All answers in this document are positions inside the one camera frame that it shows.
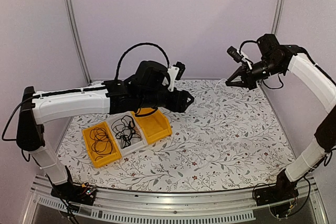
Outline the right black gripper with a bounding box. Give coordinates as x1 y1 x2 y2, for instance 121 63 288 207
226 58 284 90

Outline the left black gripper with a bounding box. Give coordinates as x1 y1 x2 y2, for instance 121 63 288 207
139 88 195 113

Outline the white cable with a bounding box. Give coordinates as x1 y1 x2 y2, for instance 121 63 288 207
214 78 229 92

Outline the thin black cable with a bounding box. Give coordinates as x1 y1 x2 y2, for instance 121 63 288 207
88 126 116 161

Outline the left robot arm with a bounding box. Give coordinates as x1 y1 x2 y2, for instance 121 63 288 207
13 42 194 200

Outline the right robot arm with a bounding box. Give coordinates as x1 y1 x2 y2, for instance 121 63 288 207
226 34 335 201

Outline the far yellow plastic bin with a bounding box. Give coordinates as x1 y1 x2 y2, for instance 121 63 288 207
131 108 172 145

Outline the yellow plastic bin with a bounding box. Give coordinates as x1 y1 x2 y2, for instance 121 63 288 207
131 108 172 145
82 121 122 168

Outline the floral table cloth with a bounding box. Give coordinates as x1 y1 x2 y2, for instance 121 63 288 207
57 80 295 192

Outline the white translucent plastic bin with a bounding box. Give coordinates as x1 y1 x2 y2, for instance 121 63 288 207
106 112 147 157

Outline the near yellow plastic bin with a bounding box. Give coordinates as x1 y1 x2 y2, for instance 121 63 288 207
82 121 122 168

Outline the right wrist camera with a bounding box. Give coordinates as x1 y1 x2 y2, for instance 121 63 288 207
227 46 253 69

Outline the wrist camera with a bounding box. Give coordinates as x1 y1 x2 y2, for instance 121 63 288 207
227 46 253 69
162 61 185 92

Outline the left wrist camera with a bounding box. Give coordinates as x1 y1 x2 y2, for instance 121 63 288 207
162 61 185 92

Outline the right aluminium frame post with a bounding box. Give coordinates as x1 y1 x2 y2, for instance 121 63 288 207
258 0 289 83

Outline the aluminium frame post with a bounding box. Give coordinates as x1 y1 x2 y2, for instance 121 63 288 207
258 0 289 83
64 0 92 84

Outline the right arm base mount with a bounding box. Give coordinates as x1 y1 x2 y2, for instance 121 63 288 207
252 170 299 218

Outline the front aluminium rail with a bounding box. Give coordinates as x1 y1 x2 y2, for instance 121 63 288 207
23 176 329 223

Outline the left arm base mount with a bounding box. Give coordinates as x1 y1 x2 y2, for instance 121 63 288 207
51 166 97 206

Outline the left aluminium frame post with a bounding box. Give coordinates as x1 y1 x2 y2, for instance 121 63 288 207
64 0 92 84

